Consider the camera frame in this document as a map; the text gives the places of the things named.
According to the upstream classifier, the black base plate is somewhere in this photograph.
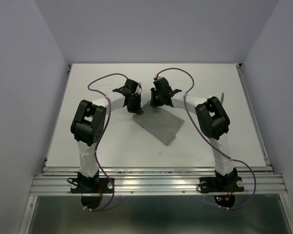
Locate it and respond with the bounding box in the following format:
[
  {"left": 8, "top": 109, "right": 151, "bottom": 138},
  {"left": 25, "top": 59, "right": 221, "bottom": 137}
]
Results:
[
  {"left": 196, "top": 176, "right": 244, "bottom": 194},
  {"left": 66, "top": 177, "right": 114, "bottom": 194}
]

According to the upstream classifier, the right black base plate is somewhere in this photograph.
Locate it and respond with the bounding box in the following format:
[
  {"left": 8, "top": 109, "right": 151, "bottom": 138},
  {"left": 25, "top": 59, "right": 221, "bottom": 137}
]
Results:
[{"left": 196, "top": 176, "right": 244, "bottom": 194}]

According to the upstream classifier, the grey cloth napkin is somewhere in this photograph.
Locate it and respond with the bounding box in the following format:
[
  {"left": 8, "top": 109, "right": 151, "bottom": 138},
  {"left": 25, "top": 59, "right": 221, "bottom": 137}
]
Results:
[{"left": 132, "top": 100, "right": 185, "bottom": 146}]

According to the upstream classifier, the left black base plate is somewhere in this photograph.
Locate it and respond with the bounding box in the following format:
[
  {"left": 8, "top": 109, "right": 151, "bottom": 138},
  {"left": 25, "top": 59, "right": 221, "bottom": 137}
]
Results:
[{"left": 66, "top": 177, "right": 114, "bottom": 194}]

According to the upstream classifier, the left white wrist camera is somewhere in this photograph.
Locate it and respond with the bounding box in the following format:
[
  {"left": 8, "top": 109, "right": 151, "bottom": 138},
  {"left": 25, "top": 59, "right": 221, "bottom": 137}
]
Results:
[{"left": 135, "top": 83, "right": 142, "bottom": 95}]

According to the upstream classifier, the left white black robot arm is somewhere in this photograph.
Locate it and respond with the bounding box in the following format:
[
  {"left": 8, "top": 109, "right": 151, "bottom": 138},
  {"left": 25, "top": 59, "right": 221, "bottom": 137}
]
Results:
[{"left": 68, "top": 79, "right": 142, "bottom": 193}]

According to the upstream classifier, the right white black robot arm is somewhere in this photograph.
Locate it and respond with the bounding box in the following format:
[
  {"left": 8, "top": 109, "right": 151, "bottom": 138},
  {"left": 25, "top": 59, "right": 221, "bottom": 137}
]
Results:
[{"left": 150, "top": 77, "right": 244, "bottom": 194}]

